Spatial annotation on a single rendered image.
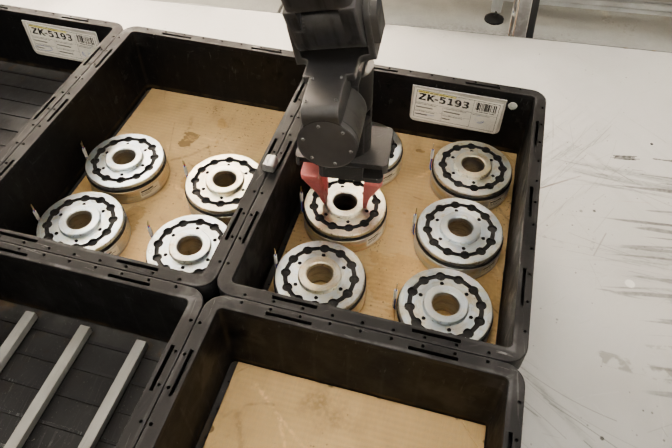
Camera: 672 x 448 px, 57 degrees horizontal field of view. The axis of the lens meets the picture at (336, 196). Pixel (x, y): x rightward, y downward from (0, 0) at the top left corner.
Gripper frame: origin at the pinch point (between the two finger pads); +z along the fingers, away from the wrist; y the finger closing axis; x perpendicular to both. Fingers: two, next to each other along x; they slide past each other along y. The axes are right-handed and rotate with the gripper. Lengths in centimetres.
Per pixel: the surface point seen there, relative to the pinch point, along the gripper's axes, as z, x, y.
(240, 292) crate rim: -5.7, -19.2, -7.2
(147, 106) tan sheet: 3.5, 17.3, -32.9
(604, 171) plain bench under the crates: 17, 29, 39
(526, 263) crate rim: -5.4, -11.1, 20.1
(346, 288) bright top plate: 1.2, -12.4, 2.1
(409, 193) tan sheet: 4.2, 5.9, 7.7
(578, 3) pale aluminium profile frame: 74, 187, 65
